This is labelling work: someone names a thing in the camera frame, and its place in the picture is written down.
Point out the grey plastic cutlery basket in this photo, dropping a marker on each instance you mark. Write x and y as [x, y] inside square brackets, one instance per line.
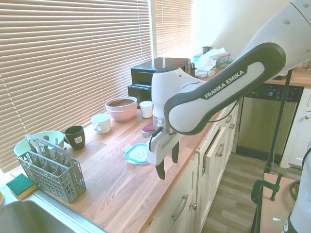
[53, 179]

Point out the clear box with blue rim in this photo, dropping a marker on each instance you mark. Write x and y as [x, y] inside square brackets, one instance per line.
[223, 59]

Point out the mint green bowl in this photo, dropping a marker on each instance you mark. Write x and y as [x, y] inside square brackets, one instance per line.
[22, 148]

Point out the pink bowl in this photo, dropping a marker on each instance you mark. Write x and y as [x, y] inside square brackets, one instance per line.
[121, 115]

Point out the stainless steel sink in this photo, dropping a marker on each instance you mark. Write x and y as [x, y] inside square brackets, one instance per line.
[36, 218]

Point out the clear lid with teal rim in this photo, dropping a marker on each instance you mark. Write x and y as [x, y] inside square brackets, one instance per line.
[136, 153]

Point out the black toaster oven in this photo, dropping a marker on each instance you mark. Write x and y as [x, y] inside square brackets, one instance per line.
[143, 72]

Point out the wide white mug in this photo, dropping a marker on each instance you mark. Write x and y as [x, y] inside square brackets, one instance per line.
[103, 124]

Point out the white side cabinet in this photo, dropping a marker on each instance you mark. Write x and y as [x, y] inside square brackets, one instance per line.
[300, 136]

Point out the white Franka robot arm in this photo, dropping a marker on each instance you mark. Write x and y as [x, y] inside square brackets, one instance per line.
[218, 97]

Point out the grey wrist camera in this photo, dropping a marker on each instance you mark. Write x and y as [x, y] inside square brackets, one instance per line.
[147, 132]

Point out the black camera stand pole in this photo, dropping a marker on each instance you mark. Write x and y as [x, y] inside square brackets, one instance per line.
[279, 121]

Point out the tall white mug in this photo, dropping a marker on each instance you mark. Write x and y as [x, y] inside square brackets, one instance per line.
[146, 110]

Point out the green and yellow sponge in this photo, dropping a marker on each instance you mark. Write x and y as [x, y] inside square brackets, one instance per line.
[20, 185]

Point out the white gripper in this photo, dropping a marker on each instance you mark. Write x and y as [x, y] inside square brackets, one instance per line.
[160, 148]

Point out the silver cutlery piece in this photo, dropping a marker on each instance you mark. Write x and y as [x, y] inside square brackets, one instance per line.
[37, 146]

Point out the black mug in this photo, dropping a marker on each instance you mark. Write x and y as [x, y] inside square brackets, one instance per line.
[76, 138]

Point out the stainless steel dishwasher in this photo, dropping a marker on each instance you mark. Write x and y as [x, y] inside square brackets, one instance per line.
[257, 121]

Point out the white plastic bag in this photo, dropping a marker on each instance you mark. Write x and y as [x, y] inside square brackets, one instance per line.
[209, 58]

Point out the dark metal tin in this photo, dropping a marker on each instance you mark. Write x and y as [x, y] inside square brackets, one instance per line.
[207, 49]

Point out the white kitchen base cabinets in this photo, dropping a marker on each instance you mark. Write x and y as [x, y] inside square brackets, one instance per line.
[213, 174]

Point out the round metal cabinet knob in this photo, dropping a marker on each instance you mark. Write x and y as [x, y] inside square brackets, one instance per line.
[193, 205]

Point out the beige slatted window blind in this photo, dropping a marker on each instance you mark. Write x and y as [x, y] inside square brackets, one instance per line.
[172, 24]
[60, 60]

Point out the green metal clamp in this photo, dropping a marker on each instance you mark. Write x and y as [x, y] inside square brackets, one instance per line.
[257, 187]

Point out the grey bowl with brown inside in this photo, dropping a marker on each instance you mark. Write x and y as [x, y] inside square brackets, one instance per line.
[121, 102]

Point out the wooden robot mount table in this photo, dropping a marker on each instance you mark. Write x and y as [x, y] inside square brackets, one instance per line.
[272, 216]

